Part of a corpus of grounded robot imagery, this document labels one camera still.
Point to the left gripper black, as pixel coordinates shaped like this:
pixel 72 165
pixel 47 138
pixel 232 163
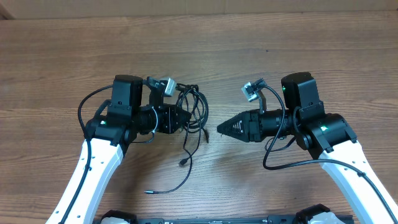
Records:
pixel 169 124

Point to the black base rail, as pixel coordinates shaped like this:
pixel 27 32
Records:
pixel 314 214

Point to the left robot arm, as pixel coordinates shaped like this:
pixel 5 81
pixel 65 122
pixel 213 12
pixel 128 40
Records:
pixel 136 107

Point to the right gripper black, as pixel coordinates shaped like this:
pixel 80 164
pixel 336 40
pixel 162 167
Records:
pixel 250 126

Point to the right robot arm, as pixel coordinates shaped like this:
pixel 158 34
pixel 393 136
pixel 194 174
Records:
pixel 328 138

